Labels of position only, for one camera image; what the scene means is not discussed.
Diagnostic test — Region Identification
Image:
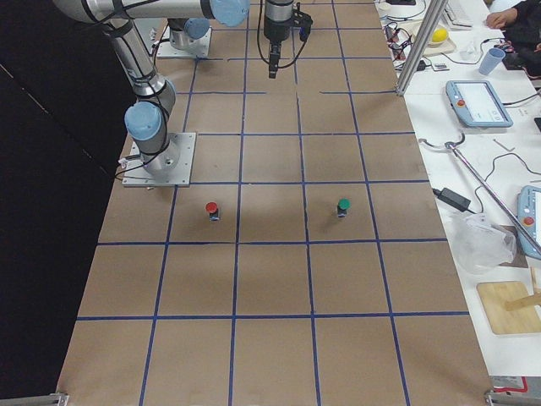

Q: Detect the aluminium frame post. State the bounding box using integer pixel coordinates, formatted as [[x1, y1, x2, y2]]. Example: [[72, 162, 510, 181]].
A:
[[396, 0, 447, 96]]

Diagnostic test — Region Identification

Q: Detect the black power adapter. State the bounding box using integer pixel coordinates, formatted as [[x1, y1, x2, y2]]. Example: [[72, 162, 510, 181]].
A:
[[432, 188, 473, 213]]

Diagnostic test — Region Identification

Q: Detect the teach pendant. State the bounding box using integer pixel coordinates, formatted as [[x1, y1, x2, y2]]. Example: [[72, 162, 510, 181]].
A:
[[516, 186, 540, 260], [445, 80, 513, 128]]

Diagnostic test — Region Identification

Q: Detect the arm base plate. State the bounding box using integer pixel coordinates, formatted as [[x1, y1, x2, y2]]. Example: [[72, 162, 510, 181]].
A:
[[156, 28, 212, 59], [120, 133, 197, 187]]

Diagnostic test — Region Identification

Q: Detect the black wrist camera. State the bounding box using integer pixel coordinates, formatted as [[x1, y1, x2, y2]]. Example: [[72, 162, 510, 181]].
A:
[[293, 9, 313, 42]]

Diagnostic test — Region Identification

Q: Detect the yellow lemon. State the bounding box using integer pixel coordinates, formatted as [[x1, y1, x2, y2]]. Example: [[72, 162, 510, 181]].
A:
[[429, 28, 449, 46]]

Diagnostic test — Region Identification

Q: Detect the far teach pendant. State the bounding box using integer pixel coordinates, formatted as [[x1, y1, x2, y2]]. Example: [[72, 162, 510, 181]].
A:
[[445, 80, 513, 128]]

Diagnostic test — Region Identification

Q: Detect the person's hand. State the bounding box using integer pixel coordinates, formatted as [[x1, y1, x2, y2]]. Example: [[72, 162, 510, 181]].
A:
[[485, 8, 517, 30]]

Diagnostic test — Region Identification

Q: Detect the clear plastic bag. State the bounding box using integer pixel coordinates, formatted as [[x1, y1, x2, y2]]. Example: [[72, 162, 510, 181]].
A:
[[450, 213, 516, 274]]

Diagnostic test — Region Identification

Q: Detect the red push button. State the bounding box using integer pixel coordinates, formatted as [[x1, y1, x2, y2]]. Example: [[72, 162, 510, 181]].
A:
[[205, 201, 220, 222]]

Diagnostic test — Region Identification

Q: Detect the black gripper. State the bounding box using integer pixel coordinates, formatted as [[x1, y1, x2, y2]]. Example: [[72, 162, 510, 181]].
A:
[[264, 0, 293, 79]]

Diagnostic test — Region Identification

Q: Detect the light blue plastic cup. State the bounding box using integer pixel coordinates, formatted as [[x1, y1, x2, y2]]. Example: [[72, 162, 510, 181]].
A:
[[478, 47, 506, 75]]

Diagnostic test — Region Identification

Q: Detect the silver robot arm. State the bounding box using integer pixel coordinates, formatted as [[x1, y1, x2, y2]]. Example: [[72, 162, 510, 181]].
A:
[[53, 1, 250, 178], [167, 18, 210, 50]]

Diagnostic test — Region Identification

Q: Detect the metal cane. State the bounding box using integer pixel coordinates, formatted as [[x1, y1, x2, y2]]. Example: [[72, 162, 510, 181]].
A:
[[418, 132, 540, 254]]

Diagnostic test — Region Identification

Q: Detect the near teach pendant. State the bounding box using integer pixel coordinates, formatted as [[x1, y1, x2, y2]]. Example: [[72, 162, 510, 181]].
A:
[[516, 186, 540, 260]]

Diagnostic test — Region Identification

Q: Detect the beige tray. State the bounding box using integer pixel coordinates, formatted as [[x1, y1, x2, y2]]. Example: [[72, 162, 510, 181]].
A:
[[398, 21, 456, 57]]

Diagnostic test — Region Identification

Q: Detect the wooden cutting board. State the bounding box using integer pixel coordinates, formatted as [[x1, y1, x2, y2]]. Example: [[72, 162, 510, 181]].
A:
[[477, 281, 540, 335]]

